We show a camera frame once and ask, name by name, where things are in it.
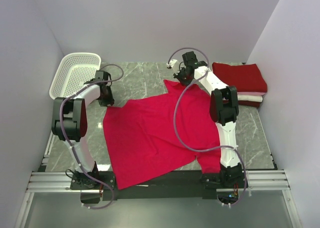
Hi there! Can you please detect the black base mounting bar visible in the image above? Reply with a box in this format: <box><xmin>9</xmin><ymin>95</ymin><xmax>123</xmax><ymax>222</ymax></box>
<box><xmin>67</xmin><ymin>170</ymin><xmax>248</xmax><ymax>204</ymax></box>

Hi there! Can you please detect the aluminium frame rail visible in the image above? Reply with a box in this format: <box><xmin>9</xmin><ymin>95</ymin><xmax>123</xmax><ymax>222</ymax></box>
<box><xmin>26</xmin><ymin>170</ymin><xmax>291</xmax><ymax>193</ymax></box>

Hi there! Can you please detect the pink white folded t-shirt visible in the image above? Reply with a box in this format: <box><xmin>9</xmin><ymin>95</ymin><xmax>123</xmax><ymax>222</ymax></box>
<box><xmin>237</xmin><ymin>93</ymin><xmax>263</xmax><ymax>103</ymax></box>

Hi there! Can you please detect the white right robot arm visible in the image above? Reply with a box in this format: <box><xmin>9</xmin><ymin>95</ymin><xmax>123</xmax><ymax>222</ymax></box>
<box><xmin>166</xmin><ymin>47</ymin><xmax>248</xmax><ymax>189</ymax></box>

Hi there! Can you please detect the bright red t-shirt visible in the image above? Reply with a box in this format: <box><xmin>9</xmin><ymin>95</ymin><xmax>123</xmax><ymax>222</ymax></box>
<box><xmin>103</xmin><ymin>80</ymin><xmax>221</xmax><ymax>190</ymax></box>

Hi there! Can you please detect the white plastic basket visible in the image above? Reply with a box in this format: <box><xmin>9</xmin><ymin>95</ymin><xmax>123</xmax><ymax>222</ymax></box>
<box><xmin>49</xmin><ymin>52</ymin><xmax>102</xmax><ymax>100</ymax></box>

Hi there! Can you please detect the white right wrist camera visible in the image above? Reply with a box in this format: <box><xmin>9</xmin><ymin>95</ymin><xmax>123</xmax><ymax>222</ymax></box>
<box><xmin>166</xmin><ymin>59</ymin><xmax>179</xmax><ymax>69</ymax></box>

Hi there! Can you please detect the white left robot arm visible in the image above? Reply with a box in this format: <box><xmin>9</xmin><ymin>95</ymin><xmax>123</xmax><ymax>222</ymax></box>
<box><xmin>51</xmin><ymin>70</ymin><xmax>118</xmax><ymax>190</ymax></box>

